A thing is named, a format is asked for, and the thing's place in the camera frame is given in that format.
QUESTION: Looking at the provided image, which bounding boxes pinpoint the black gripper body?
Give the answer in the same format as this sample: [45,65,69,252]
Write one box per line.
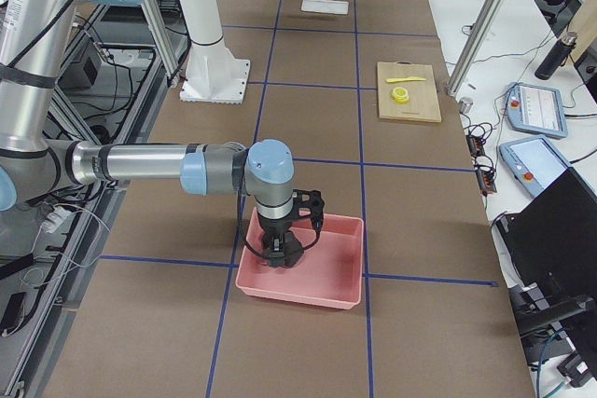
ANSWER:
[258,189,325,252]

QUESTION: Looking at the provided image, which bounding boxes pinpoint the grey wiping cloth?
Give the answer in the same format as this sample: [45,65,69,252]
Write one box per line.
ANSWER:
[262,230,304,268]

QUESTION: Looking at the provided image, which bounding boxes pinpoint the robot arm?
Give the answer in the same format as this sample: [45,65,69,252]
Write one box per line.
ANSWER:
[1,0,324,268]

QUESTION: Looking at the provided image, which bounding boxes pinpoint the black water bottle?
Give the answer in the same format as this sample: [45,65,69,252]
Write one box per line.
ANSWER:
[535,32,578,80]

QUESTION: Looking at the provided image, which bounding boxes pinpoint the pink plastic bin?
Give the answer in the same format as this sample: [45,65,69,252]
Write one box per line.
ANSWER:
[235,213,364,309]

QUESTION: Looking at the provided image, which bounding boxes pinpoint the yellow lemon slices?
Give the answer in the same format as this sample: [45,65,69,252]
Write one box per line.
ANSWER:
[391,87,410,103]

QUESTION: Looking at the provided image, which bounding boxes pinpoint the bamboo cutting board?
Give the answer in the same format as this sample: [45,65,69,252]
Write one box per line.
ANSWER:
[377,62,442,123]

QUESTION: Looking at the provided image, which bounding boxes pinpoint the yellow plastic knife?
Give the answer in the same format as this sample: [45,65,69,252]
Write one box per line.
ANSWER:
[385,76,427,84]

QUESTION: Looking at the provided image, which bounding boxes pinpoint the black power strip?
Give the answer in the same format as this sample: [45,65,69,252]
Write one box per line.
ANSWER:
[465,134,497,196]

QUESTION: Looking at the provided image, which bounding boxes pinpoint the white rectangular tray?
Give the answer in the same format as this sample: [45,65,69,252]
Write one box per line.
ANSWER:
[300,0,349,16]

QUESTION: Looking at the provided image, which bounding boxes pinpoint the lower teach pendant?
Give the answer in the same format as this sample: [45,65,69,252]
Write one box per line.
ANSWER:
[498,134,571,198]

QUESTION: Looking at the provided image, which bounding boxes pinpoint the teach pendant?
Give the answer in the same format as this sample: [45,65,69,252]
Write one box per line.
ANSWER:
[506,83,568,139]
[498,134,571,198]

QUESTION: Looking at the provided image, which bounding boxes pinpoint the black laptop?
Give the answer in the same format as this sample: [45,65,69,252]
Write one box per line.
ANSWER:
[497,168,596,297]

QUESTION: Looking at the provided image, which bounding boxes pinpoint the black smartphone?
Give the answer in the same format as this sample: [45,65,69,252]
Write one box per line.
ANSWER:
[1,292,27,337]

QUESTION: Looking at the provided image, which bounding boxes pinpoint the upper teach pendant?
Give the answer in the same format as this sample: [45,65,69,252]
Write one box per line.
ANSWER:
[506,83,568,139]

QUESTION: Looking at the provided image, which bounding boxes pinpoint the aluminium frame post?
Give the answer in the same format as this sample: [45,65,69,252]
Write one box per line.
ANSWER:
[446,0,505,97]

